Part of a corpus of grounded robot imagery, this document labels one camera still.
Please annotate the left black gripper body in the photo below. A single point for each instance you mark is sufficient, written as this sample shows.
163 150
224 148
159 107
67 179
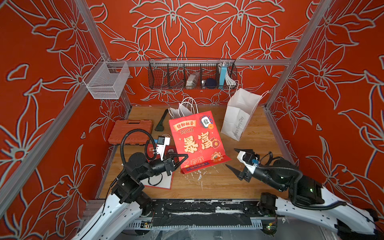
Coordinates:
158 168

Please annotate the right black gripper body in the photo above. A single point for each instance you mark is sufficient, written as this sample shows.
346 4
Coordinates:
248 174

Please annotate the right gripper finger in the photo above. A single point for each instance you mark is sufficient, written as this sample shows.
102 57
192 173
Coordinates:
237 173
244 151

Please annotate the red RICH paper bag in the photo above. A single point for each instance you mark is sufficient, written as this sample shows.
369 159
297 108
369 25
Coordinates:
162 181

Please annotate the red paper bag blue panel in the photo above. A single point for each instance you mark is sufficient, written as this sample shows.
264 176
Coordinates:
197 135

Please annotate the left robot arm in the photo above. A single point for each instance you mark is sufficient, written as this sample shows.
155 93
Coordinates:
127 200

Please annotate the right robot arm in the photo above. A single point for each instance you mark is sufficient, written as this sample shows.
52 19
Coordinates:
308 200

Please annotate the white paper bag back right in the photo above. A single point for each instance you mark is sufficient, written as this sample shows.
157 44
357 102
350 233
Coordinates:
239 111

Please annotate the floral patterned paper bag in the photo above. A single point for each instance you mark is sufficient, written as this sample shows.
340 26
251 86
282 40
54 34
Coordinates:
181 111

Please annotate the dark green scraper tool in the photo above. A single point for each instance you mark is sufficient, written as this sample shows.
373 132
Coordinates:
160 126

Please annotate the dark blue round object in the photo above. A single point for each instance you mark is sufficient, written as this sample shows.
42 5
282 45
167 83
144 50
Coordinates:
210 83

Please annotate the silver pouch in basket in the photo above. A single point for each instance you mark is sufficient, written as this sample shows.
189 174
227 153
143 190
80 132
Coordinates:
192 81

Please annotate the light blue box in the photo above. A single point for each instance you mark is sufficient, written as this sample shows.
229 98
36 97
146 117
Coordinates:
223 72

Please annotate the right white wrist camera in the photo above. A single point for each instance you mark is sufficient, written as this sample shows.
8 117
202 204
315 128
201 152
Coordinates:
249 160

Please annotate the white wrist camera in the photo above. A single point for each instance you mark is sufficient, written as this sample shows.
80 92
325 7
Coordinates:
249 160
162 143

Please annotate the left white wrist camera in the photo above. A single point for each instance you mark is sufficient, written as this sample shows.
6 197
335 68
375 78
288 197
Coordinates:
162 143

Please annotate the black wire wall basket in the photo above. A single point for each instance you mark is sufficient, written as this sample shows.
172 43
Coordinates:
172 73

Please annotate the white wire mesh basket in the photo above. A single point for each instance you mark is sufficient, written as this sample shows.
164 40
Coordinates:
107 80

